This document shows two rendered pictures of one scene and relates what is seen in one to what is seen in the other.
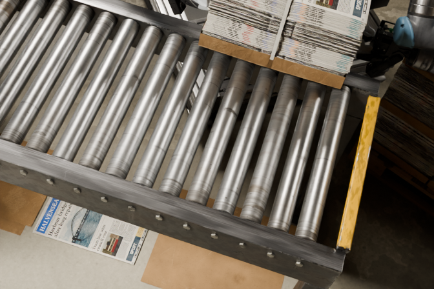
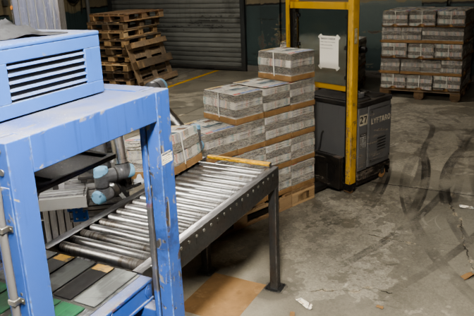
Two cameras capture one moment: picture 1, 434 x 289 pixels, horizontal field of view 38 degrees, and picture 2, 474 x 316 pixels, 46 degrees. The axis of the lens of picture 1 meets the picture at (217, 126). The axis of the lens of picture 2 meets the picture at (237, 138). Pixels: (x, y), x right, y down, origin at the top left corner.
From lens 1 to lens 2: 271 cm
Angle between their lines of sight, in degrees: 65
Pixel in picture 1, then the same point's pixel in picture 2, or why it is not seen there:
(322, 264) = (274, 168)
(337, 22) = (191, 130)
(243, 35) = (175, 160)
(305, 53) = (190, 152)
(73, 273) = not seen: outside the picture
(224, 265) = (230, 296)
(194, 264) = (227, 305)
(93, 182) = (229, 201)
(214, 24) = not seen: hidden behind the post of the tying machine
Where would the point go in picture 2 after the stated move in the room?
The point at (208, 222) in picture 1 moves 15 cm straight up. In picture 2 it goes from (254, 183) to (253, 157)
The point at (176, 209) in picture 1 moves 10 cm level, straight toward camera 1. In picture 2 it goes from (247, 187) to (264, 189)
